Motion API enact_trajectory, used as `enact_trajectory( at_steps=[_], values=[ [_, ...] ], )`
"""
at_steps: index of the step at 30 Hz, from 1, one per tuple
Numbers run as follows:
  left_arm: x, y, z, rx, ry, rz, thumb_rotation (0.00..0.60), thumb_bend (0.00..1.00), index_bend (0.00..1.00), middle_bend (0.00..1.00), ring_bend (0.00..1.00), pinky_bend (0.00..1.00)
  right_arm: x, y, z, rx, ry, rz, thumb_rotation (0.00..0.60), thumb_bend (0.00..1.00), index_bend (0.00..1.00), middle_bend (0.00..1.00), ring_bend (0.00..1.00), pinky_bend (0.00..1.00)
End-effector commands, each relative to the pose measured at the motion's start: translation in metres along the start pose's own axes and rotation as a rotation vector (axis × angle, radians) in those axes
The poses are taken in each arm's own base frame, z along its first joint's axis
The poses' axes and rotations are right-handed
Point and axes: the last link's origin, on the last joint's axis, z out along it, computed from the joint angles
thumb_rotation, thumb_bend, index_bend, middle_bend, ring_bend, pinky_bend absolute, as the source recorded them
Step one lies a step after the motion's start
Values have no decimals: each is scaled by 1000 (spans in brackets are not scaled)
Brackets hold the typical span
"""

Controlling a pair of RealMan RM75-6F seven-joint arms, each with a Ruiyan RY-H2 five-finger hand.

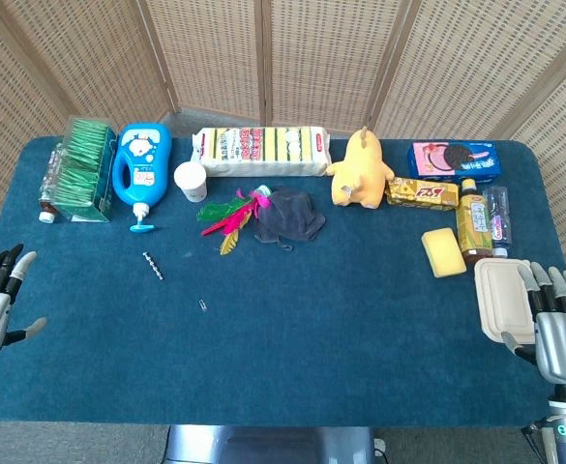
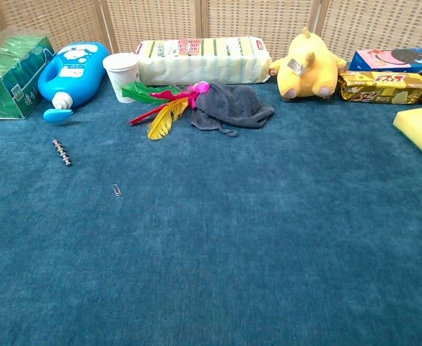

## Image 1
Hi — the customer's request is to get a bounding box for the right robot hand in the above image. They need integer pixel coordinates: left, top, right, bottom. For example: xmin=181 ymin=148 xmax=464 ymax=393
xmin=500 ymin=260 xmax=566 ymax=387

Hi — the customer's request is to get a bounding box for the white beaded stick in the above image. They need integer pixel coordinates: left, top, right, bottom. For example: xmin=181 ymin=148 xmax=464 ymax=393
xmin=141 ymin=251 xmax=165 ymax=281

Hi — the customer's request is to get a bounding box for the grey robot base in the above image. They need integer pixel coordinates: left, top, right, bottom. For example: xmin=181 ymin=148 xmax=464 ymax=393
xmin=164 ymin=424 xmax=378 ymax=464

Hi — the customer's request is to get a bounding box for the white paper cup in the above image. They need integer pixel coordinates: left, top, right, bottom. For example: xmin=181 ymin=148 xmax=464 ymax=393
xmin=173 ymin=160 xmax=209 ymax=203

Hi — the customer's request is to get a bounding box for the beige takeaway food container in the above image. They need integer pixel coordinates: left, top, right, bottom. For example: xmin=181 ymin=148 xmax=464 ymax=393
xmin=473 ymin=257 xmax=538 ymax=345

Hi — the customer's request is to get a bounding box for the clear bottle with purple label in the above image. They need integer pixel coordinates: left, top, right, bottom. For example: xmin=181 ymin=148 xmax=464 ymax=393
xmin=482 ymin=186 xmax=513 ymax=259

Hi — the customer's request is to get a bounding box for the clear bottle with white cap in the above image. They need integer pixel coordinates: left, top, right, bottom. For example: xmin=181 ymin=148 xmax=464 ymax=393
xmin=38 ymin=142 xmax=71 ymax=224

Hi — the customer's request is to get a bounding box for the brown tea drink bottle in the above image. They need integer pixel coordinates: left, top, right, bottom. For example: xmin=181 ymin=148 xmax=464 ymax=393
xmin=456 ymin=178 xmax=494 ymax=267

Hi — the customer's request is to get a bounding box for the yellow sponge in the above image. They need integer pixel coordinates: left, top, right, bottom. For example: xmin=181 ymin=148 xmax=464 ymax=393
xmin=420 ymin=227 xmax=468 ymax=278

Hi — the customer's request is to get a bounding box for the clear box of green packets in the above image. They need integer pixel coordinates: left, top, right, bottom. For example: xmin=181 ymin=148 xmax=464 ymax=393
xmin=49 ymin=116 xmax=118 ymax=224

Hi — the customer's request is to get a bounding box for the yellow biscuit box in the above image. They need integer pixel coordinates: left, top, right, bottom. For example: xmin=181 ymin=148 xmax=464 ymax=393
xmin=385 ymin=176 xmax=460 ymax=212

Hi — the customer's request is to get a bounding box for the blue cookie box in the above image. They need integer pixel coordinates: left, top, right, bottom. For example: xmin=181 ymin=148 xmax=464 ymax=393
xmin=406 ymin=140 xmax=501 ymax=184

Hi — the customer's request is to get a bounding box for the blue detergent pump bottle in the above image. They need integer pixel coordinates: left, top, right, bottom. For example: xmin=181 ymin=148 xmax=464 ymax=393
xmin=111 ymin=123 xmax=173 ymax=234

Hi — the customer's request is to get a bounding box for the yellow plush toy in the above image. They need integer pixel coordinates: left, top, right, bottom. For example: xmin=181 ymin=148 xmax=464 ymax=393
xmin=325 ymin=126 xmax=396 ymax=210

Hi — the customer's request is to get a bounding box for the colourful feather shuttlecock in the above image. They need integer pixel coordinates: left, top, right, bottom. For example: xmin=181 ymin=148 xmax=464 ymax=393
xmin=195 ymin=184 xmax=273 ymax=256

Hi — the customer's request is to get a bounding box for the dark grey cloth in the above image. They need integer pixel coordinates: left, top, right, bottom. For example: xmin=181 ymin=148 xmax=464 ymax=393
xmin=253 ymin=187 xmax=327 ymax=251

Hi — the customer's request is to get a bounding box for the pack of yellow sponges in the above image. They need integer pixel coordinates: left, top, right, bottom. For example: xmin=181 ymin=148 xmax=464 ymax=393
xmin=191 ymin=126 xmax=333 ymax=179

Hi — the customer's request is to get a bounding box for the woven rattan folding screen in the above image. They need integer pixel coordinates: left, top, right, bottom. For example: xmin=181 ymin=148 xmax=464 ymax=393
xmin=0 ymin=0 xmax=566 ymax=320

